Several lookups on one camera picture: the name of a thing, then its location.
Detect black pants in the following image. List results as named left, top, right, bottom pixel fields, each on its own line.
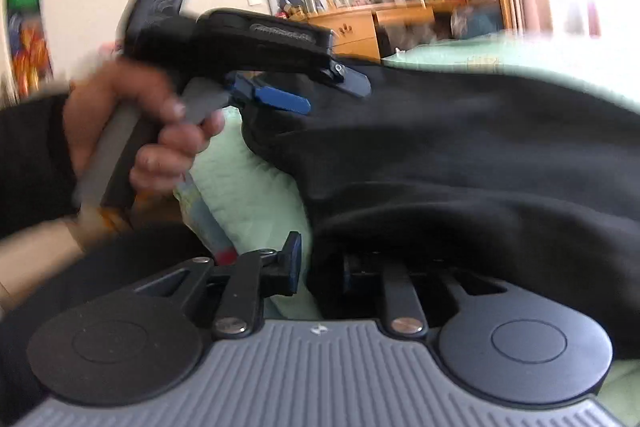
left=240, top=57, right=640, bottom=358

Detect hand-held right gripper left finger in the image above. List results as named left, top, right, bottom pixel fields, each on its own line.
left=134, top=232, right=302, bottom=340

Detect wooden desk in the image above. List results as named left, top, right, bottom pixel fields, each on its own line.
left=285, top=2, right=436, bottom=60

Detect green quilted bee bedspread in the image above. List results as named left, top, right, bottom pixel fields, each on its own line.
left=172, top=32, right=640, bottom=413

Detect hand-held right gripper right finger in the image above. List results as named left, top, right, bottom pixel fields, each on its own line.
left=344, top=257, right=506, bottom=337

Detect person's left forearm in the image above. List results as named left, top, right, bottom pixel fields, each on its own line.
left=0, top=92, right=81, bottom=238

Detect blue fabric bag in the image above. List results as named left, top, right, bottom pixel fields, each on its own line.
left=450, top=4, right=503, bottom=40

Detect person's left hand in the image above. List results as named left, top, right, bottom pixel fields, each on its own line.
left=65, top=59, right=226, bottom=194

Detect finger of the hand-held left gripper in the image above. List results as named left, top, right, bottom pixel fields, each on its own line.
left=226, top=77, right=311, bottom=115
left=315, top=59, right=371, bottom=99

